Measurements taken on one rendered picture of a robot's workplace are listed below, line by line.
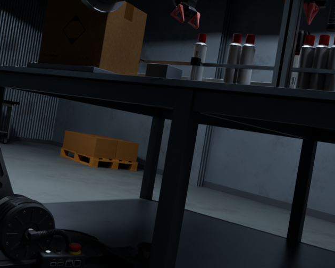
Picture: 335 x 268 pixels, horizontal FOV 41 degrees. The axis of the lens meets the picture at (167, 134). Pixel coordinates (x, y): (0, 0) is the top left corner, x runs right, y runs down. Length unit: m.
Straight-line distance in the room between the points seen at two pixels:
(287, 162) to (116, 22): 3.97
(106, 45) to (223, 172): 4.44
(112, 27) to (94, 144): 4.75
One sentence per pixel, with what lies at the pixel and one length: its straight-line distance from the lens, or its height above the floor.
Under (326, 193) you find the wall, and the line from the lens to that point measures 5.11.
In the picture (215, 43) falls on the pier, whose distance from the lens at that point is 6.15.
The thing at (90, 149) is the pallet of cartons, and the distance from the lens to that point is 6.41.
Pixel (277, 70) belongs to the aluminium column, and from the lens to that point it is 1.48.
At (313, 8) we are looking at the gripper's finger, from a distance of 1.86.
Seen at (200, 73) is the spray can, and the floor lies 0.93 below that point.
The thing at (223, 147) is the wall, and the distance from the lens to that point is 5.93.
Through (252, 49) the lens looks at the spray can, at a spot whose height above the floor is 1.03.
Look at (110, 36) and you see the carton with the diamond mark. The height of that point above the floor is 0.98.
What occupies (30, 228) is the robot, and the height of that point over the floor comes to 0.35.
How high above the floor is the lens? 0.68
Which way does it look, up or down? level
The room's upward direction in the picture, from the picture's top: 9 degrees clockwise
